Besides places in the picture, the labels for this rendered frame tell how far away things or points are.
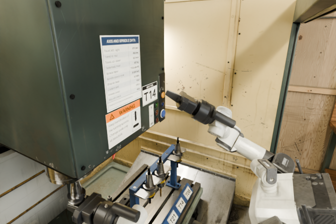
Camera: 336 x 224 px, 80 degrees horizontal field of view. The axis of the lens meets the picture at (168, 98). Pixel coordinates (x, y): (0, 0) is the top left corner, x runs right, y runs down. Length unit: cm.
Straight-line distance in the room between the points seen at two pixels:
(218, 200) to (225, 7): 134
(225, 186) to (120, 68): 136
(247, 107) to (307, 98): 182
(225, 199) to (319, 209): 90
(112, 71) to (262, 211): 72
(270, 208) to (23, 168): 111
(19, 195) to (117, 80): 90
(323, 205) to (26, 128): 94
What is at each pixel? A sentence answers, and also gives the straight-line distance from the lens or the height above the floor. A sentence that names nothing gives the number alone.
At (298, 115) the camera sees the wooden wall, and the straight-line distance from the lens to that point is 328.
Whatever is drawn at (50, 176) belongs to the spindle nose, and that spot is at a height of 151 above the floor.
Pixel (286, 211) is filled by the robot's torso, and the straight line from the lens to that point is 90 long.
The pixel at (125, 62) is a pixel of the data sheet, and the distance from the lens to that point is 60.
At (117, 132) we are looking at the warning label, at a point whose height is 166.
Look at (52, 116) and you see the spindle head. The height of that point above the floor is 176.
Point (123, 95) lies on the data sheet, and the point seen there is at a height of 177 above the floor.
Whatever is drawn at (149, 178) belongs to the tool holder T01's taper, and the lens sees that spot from 105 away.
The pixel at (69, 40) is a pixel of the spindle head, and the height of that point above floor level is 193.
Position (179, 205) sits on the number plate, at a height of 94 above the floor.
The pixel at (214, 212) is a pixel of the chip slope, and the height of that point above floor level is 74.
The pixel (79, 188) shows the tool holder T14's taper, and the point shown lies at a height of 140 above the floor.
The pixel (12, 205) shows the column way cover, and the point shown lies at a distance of 132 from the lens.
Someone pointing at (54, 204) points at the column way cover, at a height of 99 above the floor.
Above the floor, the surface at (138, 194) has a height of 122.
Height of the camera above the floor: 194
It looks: 18 degrees down
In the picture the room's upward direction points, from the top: straight up
